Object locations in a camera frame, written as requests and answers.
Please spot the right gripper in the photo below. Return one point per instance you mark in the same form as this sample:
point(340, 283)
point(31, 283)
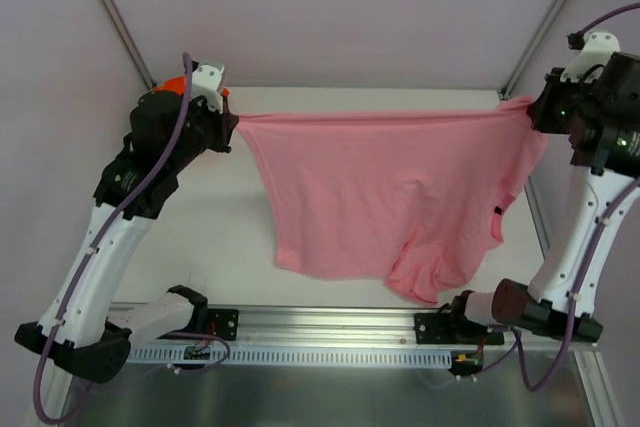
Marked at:
point(542, 110)

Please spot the orange t shirt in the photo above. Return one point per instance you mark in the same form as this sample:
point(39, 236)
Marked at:
point(176, 85)

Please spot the right aluminium side rail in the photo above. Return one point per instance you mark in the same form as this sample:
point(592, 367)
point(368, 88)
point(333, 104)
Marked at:
point(537, 215)

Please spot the left aluminium corner post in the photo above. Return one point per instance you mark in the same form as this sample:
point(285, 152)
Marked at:
point(127, 42)

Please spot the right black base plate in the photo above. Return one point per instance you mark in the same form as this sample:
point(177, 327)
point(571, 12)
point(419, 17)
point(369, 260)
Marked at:
point(433, 328)

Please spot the white slotted cable duct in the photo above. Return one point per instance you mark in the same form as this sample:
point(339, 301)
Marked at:
point(254, 355)

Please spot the aluminium corner post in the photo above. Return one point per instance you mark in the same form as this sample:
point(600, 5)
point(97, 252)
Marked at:
point(532, 48)
point(127, 42)

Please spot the right aluminium corner post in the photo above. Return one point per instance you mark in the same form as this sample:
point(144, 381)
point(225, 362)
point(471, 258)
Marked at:
point(532, 48)

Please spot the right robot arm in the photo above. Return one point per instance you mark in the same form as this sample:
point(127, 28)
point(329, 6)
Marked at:
point(598, 111)

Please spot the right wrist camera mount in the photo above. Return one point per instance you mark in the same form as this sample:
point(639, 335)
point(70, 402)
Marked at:
point(592, 54)

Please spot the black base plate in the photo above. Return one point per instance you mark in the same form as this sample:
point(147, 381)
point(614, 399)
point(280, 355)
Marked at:
point(433, 328)
point(223, 323)

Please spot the pink t shirt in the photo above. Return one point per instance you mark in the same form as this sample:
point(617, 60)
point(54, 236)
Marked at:
point(414, 198)

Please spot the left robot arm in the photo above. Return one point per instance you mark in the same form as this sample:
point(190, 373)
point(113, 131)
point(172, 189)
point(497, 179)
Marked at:
point(77, 333)

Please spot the aluminium front rail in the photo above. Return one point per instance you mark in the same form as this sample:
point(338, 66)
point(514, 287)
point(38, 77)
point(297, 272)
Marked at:
point(327, 327)

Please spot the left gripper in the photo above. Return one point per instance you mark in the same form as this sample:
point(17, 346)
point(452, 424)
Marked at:
point(220, 128)

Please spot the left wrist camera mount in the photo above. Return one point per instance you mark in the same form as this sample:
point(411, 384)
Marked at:
point(207, 81)

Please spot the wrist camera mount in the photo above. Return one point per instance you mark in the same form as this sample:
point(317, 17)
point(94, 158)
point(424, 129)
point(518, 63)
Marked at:
point(207, 81)
point(592, 54)

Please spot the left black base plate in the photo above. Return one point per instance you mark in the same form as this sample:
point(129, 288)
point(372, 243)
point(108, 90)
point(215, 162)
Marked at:
point(223, 323)

